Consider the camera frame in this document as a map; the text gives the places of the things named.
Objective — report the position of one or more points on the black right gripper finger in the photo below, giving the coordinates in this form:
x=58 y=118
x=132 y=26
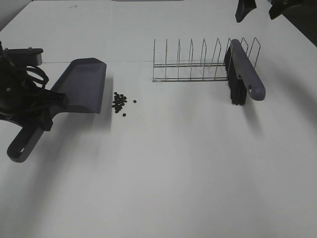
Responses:
x=243 y=8
x=280 y=6

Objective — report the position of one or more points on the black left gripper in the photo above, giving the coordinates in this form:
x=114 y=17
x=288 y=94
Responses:
x=23 y=94

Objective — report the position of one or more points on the grey plastic dustpan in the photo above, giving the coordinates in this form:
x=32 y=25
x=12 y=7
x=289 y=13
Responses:
x=83 y=82

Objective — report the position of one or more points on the pile of coffee beans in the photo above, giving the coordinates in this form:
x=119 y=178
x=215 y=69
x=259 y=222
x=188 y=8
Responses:
x=118 y=102

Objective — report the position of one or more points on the grey hand brush black bristles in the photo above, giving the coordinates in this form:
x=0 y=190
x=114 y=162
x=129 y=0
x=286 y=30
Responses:
x=242 y=77

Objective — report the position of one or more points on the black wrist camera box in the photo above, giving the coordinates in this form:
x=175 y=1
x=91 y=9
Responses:
x=25 y=57

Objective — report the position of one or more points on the chrome wire dish rack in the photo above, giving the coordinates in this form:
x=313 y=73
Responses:
x=205 y=63

